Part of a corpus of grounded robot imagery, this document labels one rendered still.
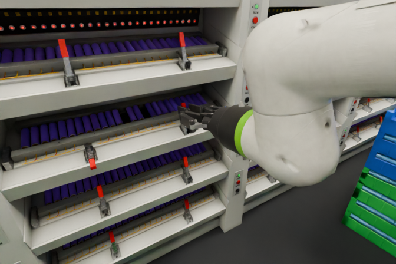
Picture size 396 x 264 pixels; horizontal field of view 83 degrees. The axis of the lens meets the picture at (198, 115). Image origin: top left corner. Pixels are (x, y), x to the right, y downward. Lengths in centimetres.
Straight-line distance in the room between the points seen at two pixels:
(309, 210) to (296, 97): 104
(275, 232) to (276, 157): 85
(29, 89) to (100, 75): 14
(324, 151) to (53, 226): 68
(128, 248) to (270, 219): 64
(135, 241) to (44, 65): 62
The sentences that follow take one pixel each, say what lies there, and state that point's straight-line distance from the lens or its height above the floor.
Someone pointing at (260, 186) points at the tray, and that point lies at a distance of 109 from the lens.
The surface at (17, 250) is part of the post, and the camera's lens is 76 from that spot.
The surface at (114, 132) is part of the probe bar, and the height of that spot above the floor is 57.
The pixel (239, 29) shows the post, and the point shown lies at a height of 83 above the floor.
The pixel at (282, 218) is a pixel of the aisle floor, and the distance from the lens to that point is 121.
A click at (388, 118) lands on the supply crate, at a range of 102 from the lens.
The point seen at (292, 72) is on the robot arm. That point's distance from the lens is 26.
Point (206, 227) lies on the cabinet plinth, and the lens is 108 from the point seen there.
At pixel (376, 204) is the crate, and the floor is 18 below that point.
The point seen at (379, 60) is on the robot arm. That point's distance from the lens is 23.
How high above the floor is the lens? 89
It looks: 26 degrees down
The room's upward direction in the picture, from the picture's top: straight up
